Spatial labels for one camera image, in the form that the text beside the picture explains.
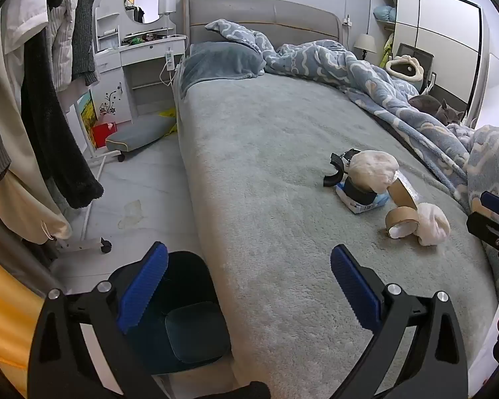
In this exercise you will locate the black box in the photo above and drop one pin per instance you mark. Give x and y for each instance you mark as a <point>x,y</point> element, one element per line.
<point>351,154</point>

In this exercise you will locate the brown tape roll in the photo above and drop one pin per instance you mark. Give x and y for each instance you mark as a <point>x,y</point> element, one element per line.
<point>399,218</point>
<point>401,193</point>

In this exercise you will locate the blue patterned blanket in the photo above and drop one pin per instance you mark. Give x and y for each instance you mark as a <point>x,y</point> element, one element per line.
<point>357,75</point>

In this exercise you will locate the black curved plastic piece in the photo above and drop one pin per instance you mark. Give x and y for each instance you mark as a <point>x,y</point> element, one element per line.
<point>332,174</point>

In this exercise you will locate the dark grey knit garment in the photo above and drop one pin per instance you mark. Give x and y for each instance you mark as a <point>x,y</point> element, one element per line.
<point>85,29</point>

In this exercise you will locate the white wardrobe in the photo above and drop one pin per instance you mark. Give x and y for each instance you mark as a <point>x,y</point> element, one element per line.
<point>440,29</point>

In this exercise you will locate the cream garment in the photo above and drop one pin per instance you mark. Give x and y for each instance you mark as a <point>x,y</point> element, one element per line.
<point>25,199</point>

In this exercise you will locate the white table lamp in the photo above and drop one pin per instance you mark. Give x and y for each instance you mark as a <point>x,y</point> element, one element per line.
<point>166,4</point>

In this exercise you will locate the light blue pillow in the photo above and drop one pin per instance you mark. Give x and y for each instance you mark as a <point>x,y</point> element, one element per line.
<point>384,12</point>

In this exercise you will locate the orange wooden panel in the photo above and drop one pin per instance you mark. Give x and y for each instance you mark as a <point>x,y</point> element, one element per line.
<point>8,320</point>

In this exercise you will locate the white padded jacket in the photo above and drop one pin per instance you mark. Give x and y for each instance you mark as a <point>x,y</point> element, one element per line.
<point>64,29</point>

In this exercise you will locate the grey bed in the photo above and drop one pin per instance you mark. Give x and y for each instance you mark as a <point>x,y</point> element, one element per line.
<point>274,174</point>

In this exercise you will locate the black fuzzy garment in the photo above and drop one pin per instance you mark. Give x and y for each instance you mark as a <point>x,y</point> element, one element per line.
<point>58,141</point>

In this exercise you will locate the white power strip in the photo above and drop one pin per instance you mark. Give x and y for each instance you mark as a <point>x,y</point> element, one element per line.
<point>169,60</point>

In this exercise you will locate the bedside lamp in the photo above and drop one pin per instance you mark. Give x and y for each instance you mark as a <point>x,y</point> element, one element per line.
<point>365,43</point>

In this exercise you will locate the grey cat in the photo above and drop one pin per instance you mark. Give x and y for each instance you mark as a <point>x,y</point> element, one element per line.
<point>428,106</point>

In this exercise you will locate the yellow bag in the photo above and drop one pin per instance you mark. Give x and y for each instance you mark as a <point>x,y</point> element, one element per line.
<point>168,113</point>

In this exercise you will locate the white vanity desk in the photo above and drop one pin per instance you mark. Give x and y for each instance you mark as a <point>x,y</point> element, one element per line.
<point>149,56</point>

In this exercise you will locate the grey-blue fleece blanket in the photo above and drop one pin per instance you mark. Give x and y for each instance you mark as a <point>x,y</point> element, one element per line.
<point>220,64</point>

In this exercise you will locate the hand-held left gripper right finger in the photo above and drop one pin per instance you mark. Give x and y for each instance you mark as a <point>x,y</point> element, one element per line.
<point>353,286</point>

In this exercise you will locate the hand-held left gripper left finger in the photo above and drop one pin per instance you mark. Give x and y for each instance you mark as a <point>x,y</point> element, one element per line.
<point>143,286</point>

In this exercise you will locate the cream cat bed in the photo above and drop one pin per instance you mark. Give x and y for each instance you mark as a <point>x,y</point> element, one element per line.
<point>416,72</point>

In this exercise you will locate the dark trash bin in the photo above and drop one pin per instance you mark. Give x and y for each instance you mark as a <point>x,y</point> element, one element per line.
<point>183,299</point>

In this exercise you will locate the blue cartoon tissue pack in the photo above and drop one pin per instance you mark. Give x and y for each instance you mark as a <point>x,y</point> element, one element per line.
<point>364,207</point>

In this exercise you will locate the wall socket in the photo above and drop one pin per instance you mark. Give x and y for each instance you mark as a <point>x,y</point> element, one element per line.
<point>347,20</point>

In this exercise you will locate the yellow picture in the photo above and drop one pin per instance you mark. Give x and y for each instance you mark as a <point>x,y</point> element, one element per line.
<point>87,112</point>

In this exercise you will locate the white door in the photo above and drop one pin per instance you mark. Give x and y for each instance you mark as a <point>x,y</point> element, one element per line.
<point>497,87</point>

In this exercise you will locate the yellow-green cloth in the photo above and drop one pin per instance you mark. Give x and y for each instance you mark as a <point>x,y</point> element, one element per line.
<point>386,52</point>

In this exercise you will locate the red box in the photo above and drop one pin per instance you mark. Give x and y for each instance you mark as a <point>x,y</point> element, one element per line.
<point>103,134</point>

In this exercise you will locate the black tape roll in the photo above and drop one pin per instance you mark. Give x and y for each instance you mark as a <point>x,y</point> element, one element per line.
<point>357,193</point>

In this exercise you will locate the desk clutter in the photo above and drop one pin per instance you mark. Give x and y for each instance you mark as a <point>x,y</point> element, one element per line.
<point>143,39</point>

